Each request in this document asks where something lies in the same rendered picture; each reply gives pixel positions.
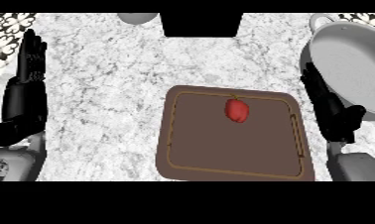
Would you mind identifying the brown tray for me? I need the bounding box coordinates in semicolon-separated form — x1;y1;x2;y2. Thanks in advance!
155;84;315;182

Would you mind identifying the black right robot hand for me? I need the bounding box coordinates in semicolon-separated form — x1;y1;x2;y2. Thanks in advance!
298;61;367;145

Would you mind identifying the red bell pepper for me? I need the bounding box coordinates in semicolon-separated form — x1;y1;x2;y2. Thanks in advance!
224;94;251;124

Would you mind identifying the grey round object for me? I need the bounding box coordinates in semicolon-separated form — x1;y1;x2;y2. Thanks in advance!
115;12;160;26

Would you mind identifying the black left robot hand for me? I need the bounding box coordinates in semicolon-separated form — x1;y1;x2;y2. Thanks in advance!
0;28;50;147

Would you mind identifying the grey pot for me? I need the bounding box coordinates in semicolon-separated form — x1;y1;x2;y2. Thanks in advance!
296;13;375;115

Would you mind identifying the black appliance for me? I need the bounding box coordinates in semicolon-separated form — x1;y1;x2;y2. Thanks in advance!
158;12;245;38

